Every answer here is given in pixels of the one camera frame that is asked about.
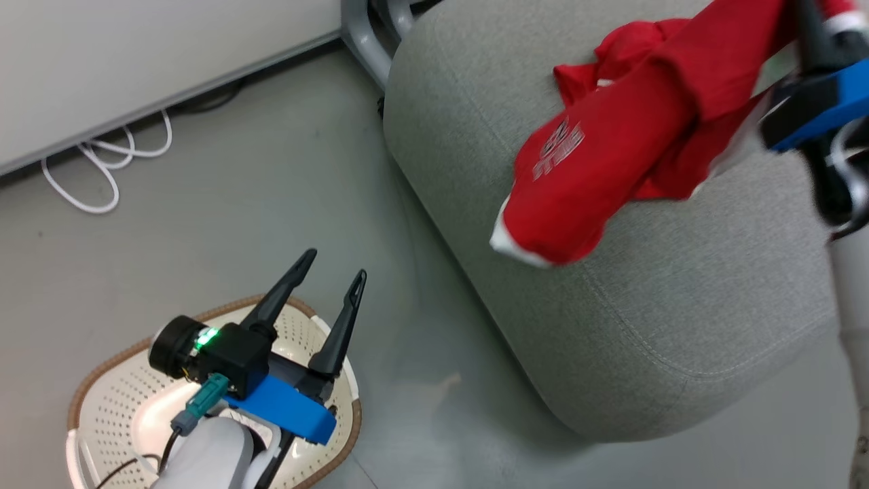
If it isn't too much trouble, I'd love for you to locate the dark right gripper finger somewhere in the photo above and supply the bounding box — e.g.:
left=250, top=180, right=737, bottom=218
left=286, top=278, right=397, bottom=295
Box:
left=793, top=0, right=844, bottom=75

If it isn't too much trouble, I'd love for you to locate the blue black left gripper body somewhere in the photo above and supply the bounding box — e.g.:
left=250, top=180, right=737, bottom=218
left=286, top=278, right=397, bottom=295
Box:
left=226, top=359, right=338, bottom=447

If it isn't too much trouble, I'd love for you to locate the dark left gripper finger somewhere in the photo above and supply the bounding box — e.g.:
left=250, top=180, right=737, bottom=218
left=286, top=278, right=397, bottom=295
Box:
left=308, top=269, right=368, bottom=379
left=240, top=248, right=318, bottom=335

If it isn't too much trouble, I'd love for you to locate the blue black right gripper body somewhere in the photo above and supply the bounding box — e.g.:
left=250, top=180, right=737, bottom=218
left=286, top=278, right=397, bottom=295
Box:
left=759, top=60, right=869, bottom=154

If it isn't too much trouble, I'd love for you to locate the red white sports jersey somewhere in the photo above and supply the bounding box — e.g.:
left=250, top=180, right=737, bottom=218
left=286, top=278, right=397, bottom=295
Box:
left=489, top=0, right=869, bottom=268

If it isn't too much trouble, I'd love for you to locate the cream perforated laundry basket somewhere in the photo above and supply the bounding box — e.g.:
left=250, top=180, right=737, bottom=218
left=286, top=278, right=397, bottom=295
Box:
left=65, top=294, right=362, bottom=489

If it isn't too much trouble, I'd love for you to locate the grey fabric sofa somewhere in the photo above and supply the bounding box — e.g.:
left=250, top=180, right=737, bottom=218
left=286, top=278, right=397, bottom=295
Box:
left=382, top=0, right=869, bottom=443

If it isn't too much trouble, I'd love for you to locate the grey partition foot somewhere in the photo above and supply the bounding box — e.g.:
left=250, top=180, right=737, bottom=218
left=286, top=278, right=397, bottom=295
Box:
left=339, top=0, right=416, bottom=90

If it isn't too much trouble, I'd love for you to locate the wide white partition panel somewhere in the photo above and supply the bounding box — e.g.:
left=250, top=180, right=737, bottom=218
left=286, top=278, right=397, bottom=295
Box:
left=0, top=0, right=344, bottom=179

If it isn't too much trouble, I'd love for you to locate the teal left cable connector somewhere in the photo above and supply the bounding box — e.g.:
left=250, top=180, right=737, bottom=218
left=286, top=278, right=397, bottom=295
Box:
left=170, top=372, right=232, bottom=437

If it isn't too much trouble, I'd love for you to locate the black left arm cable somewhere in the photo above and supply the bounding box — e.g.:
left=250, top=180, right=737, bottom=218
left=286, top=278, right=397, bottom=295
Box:
left=94, top=429, right=183, bottom=489

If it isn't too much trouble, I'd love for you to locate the looped white floor cable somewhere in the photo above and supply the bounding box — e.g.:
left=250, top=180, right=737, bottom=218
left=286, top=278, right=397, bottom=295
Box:
left=41, top=109, right=174, bottom=215

